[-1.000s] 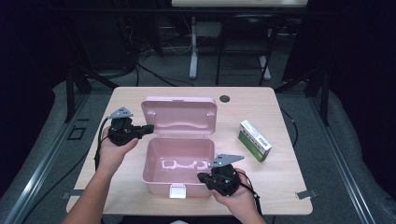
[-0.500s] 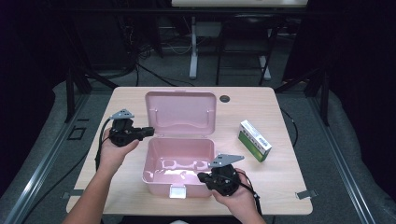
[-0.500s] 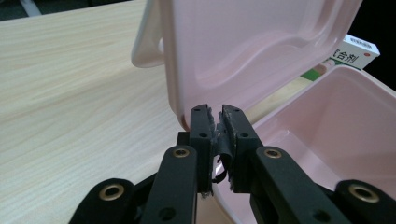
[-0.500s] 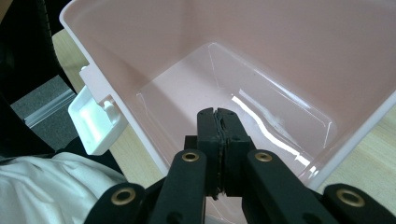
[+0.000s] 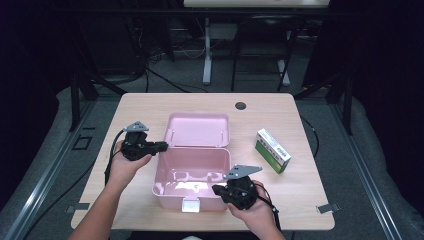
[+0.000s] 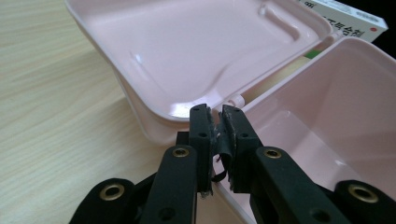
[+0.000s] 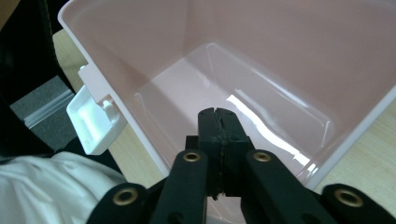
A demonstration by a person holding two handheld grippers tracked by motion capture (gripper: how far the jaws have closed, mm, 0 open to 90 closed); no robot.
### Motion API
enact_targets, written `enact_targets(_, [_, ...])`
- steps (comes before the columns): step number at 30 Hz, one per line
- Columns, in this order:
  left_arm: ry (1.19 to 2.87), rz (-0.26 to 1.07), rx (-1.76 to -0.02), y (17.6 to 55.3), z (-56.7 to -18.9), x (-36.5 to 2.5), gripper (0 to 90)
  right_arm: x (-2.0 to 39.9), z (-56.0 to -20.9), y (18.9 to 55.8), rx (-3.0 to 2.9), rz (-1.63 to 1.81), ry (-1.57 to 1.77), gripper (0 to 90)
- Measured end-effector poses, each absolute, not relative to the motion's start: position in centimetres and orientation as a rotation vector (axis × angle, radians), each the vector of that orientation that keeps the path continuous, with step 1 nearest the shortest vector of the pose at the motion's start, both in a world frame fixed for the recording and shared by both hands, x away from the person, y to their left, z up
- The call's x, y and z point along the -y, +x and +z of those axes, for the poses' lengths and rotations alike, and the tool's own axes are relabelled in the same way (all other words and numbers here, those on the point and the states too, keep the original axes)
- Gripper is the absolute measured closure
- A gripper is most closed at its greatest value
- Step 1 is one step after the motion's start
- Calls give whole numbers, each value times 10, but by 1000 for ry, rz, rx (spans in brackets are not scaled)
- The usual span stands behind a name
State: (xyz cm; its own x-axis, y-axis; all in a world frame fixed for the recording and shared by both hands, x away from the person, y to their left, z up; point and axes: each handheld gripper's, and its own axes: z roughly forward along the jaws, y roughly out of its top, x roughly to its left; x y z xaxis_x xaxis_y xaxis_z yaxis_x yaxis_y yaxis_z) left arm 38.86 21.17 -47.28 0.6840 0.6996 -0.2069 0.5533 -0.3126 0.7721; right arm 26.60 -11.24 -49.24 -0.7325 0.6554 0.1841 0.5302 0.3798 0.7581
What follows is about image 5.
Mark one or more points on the green and white medicine box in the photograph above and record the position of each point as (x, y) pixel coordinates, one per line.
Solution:
(271, 151)

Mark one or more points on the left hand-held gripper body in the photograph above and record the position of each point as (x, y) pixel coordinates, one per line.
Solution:
(135, 148)

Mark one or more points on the person's left hand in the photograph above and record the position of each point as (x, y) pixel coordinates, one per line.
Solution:
(123, 170)

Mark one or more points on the black chair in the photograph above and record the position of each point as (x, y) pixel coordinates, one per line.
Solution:
(263, 36)

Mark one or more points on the white desk leg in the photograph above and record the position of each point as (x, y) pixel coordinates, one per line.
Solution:
(207, 56)

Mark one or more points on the person's right hand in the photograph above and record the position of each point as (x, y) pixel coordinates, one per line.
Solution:
(258, 216)

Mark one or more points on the black metal frame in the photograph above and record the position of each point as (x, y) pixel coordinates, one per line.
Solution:
(75, 100)
(348, 106)

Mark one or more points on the grey tape strip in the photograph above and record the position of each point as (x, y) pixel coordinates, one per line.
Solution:
(328, 208)
(78, 207)

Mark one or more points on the black floor outlet plate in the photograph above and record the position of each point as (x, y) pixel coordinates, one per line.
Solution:
(82, 142)

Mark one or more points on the white desk top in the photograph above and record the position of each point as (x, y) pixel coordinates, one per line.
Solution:
(255, 3)

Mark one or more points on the grey metal floor rail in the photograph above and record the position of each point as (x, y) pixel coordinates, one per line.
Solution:
(43, 180)
(366, 180)

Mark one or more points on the person's dark clothing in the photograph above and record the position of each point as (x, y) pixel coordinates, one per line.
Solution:
(160, 236)

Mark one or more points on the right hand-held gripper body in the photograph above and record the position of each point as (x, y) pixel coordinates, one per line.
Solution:
(241, 193)

